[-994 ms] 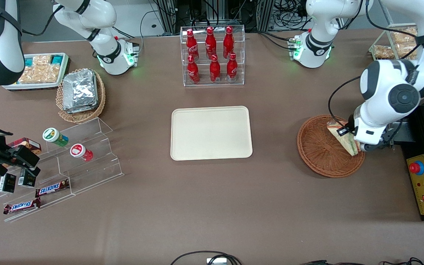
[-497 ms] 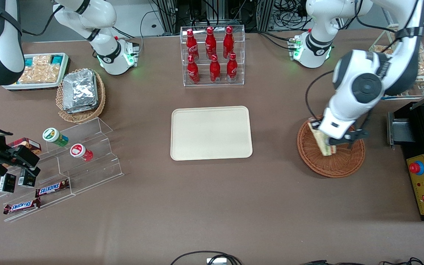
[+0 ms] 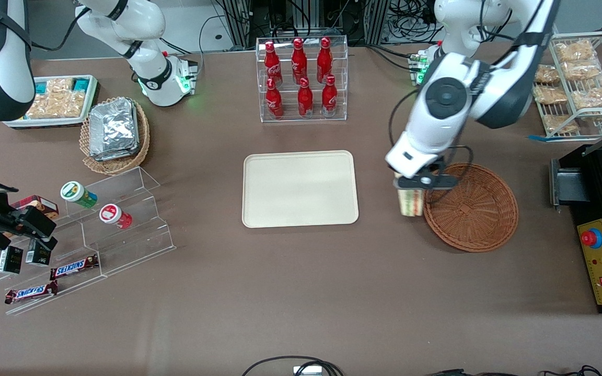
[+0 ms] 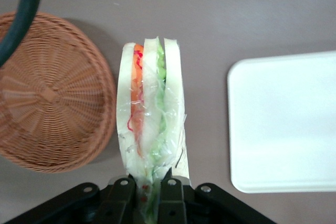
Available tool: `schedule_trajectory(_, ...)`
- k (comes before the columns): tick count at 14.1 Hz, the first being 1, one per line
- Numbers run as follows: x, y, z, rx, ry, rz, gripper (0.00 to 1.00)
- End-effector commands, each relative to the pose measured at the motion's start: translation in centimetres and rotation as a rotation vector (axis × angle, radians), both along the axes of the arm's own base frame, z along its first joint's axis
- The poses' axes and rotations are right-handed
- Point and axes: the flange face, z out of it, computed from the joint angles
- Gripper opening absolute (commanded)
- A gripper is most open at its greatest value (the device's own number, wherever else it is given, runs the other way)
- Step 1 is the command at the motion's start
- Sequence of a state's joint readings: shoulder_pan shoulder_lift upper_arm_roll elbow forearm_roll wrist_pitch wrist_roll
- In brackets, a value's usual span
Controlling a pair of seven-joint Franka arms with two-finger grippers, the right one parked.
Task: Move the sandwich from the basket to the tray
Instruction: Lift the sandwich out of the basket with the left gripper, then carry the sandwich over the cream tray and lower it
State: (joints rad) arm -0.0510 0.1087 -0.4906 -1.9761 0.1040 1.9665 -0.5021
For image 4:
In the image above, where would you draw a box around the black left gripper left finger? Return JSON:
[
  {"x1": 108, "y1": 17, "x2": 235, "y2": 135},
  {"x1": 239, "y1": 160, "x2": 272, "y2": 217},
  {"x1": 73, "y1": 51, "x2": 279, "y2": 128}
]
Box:
[{"x1": 5, "y1": 175, "x2": 138, "y2": 224}]

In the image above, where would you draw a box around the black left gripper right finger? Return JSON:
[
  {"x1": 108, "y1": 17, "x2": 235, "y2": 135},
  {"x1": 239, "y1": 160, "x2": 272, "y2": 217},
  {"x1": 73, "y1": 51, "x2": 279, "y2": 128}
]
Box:
[{"x1": 159, "y1": 176, "x2": 276, "y2": 224}]

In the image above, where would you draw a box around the plastic-wrapped triangle sandwich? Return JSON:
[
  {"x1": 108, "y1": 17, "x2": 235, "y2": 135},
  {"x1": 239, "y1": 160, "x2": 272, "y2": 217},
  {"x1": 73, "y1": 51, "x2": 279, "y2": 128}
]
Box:
[{"x1": 116, "y1": 36, "x2": 192, "y2": 224}]

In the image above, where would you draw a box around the round brown wicker basket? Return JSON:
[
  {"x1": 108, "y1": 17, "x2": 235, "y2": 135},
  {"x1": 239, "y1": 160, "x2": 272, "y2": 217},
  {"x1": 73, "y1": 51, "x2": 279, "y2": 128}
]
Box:
[{"x1": 0, "y1": 10, "x2": 118, "y2": 174}]

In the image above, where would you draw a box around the cream rectangular serving tray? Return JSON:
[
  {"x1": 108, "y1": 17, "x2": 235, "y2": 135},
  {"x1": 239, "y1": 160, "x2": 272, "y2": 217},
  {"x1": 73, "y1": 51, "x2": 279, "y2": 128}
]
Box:
[{"x1": 226, "y1": 50, "x2": 336, "y2": 194}]

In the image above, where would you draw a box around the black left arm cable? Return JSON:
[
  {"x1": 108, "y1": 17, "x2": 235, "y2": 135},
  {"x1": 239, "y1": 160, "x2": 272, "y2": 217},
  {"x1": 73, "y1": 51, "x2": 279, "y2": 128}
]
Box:
[{"x1": 0, "y1": 0, "x2": 45, "y2": 68}]

